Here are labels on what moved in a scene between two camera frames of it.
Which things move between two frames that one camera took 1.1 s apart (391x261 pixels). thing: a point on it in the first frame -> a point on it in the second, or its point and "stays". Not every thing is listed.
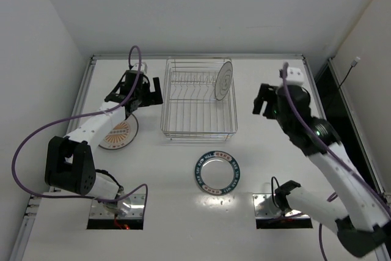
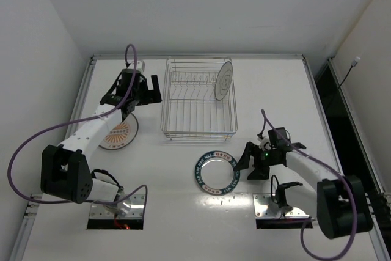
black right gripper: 269,101 -> 256,158
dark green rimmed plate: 217,172 stays
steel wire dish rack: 190,110 stays
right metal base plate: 260,213 stays
